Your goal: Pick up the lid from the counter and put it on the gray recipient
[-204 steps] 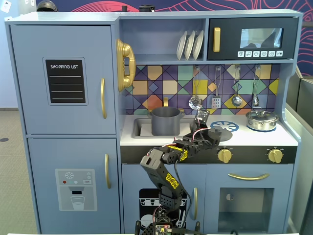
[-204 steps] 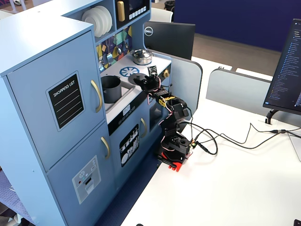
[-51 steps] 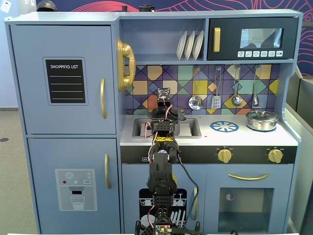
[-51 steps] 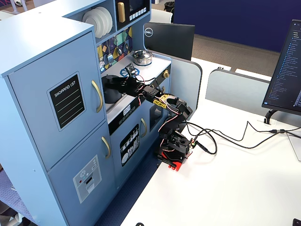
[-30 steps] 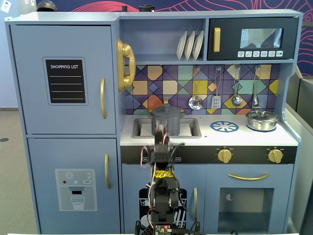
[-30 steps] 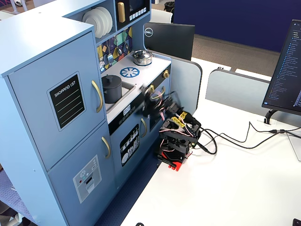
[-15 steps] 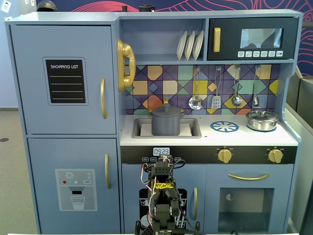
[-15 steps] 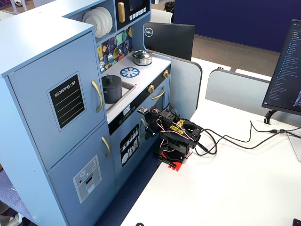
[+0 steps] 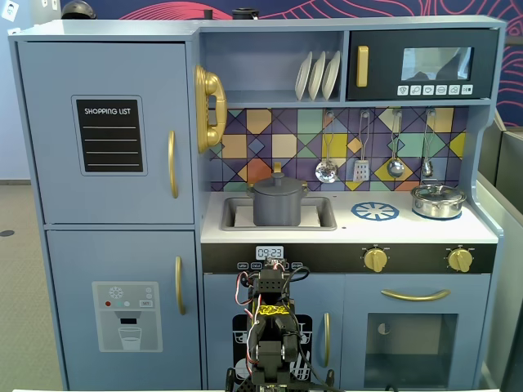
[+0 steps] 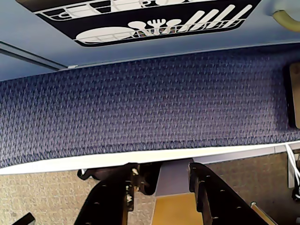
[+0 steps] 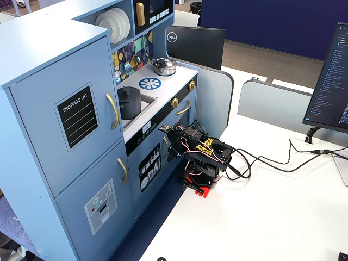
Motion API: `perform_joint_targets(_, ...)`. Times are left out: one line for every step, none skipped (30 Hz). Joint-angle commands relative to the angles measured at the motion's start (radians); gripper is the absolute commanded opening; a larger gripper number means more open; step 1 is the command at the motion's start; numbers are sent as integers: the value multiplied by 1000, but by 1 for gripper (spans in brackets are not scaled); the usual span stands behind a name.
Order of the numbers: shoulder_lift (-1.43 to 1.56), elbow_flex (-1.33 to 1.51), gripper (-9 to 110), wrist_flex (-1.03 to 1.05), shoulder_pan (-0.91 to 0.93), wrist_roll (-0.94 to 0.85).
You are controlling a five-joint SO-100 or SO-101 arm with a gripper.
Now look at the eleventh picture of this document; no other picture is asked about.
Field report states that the white chair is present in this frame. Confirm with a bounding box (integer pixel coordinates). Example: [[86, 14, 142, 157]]
[[173, 9, 201, 28]]

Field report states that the red table clamp base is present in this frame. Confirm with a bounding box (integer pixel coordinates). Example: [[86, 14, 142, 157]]
[[178, 173, 224, 200]]

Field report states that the blue textured floor mat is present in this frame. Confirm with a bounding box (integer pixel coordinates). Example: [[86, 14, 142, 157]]
[[0, 196, 42, 259]]

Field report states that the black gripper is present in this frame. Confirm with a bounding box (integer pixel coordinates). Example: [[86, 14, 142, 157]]
[[166, 126, 191, 163]]

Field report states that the blue toy play kitchen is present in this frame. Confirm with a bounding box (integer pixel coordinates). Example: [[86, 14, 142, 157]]
[[0, 0, 200, 261]]

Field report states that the black dishwasher sticker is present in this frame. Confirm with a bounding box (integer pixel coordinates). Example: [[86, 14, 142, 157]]
[[138, 142, 162, 194]]

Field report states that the gold dishwasher handle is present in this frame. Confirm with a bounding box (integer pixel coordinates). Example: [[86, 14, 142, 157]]
[[162, 136, 170, 160]]

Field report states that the short gold freezer handle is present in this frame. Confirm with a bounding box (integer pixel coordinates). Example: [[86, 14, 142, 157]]
[[117, 157, 129, 184]]

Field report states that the silver pot with lid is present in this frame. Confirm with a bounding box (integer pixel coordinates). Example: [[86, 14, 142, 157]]
[[151, 57, 177, 77]]

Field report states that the black trash bin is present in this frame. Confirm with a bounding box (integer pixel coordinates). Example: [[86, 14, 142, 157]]
[[190, 1, 203, 15]]

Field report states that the dark gray toy pot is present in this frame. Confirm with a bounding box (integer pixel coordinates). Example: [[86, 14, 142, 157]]
[[118, 94, 142, 121]]

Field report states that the long gold fridge handle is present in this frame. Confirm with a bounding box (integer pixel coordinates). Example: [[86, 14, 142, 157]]
[[105, 92, 120, 131]]

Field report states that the dark gray pot lid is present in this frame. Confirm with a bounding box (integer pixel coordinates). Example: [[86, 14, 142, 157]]
[[117, 86, 142, 103]]

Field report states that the silver slotted toy spatula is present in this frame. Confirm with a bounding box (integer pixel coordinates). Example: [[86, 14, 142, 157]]
[[122, 45, 132, 74]]

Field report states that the black cable with connector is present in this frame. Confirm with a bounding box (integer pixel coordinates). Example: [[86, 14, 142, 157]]
[[225, 139, 348, 182]]

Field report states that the gray ice dispenser sticker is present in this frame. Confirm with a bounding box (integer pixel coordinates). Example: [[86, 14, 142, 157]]
[[84, 178, 119, 236]]

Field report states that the long gray desk divider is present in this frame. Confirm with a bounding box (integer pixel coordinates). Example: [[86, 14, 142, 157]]
[[237, 79, 348, 150]]

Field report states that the white toy plate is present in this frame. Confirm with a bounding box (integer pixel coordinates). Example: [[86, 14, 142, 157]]
[[95, 11, 119, 45], [101, 8, 127, 42], [109, 7, 131, 38]]

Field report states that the black shopping list board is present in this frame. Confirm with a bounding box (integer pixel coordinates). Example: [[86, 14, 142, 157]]
[[57, 85, 100, 150]]

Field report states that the lit computer monitor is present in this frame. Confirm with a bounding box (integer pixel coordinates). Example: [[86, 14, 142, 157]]
[[302, 22, 348, 134]]

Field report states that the black Dell monitor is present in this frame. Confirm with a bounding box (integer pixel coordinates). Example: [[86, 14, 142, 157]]
[[165, 25, 226, 71]]

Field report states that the gold oven handle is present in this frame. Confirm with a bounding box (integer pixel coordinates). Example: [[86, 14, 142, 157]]
[[175, 99, 192, 116]]

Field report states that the gold microwave handle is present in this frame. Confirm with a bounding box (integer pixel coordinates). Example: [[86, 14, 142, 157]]
[[135, 2, 146, 27]]

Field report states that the rounded gray desk divider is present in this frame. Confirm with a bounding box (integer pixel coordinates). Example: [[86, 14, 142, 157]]
[[170, 57, 235, 136]]

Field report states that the silver toy ladle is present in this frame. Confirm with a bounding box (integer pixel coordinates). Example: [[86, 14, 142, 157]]
[[134, 36, 143, 65]]

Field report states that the white paper sheet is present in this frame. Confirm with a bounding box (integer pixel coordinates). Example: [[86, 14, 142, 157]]
[[271, 78, 316, 95]]

